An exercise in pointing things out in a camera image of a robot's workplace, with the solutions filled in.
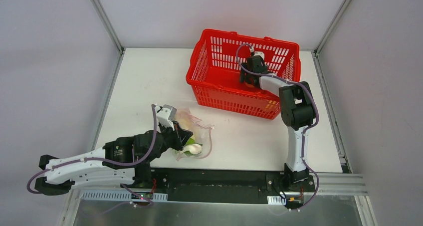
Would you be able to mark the white daikon radish toy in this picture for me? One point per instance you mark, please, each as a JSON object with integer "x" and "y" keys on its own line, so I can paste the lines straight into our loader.
{"x": 188, "y": 125}

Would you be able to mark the yellow orange fruit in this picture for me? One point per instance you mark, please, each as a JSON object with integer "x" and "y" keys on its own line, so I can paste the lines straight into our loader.
{"x": 250, "y": 84}

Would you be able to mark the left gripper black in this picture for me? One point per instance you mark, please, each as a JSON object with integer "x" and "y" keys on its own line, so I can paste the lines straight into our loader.
{"x": 180, "y": 135}

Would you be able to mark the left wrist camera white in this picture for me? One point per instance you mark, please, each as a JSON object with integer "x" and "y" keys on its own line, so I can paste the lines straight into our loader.
{"x": 165, "y": 115}

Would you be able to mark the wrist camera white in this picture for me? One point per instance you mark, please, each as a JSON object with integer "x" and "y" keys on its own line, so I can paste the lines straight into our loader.
{"x": 165, "y": 115}
{"x": 258, "y": 53}

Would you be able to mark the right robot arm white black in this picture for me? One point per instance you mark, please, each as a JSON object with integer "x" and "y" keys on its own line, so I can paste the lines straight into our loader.
{"x": 296, "y": 109}

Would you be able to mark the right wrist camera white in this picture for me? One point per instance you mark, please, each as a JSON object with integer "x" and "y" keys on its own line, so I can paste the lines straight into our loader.
{"x": 258, "y": 53}

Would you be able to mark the clear pink zip top bag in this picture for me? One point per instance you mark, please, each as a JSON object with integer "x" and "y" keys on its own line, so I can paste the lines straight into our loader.
{"x": 203, "y": 135}

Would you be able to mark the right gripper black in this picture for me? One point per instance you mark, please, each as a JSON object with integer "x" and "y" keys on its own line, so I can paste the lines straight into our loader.
{"x": 250, "y": 75}

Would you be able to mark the aluminium frame post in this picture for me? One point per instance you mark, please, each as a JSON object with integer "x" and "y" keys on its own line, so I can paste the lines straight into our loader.
{"x": 334, "y": 22}
{"x": 108, "y": 25}

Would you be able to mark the right aluminium frame post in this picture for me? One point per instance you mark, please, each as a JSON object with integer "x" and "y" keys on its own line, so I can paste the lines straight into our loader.
{"x": 334, "y": 22}

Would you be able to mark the white garlic toy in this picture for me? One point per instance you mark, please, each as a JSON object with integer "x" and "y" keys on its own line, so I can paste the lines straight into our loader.
{"x": 193, "y": 149}

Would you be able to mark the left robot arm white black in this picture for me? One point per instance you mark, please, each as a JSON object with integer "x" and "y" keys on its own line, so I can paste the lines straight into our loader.
{"x": 124, "y": 161}

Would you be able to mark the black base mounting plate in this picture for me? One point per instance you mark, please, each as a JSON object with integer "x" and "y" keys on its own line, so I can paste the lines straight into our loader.
{"x": 222, "y": 186}

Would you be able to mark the left aluminium frame post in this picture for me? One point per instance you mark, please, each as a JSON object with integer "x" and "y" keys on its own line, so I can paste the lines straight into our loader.
{"x": 108, "y": 25}

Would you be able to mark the green vegetable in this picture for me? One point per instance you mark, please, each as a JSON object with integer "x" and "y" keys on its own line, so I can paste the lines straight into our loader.
{"x": 190, "y": 141}

